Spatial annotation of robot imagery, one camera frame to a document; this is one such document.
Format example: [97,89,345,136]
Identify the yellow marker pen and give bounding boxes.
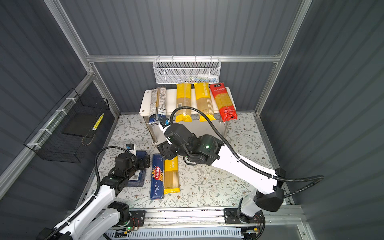
[92,113,105,131]

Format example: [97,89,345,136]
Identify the floral table mat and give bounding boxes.
[108,112,272,209]

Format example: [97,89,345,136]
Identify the yellow spaghetti bag label up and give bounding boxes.
[175,83,192,123]

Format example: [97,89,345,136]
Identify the red spaghetti bag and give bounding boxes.
[209,83,238,122]

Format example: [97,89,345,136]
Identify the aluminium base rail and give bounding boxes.
[61,205,305,232]

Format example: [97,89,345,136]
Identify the pens in white basket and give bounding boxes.
[177,74,219,84]

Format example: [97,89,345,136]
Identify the blue Barilla spaghetti box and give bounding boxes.
[150,154,164,200]

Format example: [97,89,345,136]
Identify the white two-tier shelf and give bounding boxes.
[140,89,230,145]

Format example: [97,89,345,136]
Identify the clear blue spaghetti bag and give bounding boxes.
[149,87,167,125]

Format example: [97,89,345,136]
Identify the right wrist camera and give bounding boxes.
[158,118,194,145]

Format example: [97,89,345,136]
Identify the yellow Pastatime spaghetti bag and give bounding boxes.
[164,157,180,195]

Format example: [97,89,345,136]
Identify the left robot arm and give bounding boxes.
[36,144,151,240]

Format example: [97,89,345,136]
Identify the dark blue pasta box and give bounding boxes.
[127,151,150,188]

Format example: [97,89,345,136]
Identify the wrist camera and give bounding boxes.
[126,144,137,156]
[158,118,194,145]

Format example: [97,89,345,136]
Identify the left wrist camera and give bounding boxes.
[126,144,137,156]

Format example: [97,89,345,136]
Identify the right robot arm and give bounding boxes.
[157,110,324,222]

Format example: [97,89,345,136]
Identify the black wire basket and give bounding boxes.
[24,91,111,164]

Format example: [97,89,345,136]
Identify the white wire mesh basket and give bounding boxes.
[153,60,222,85]

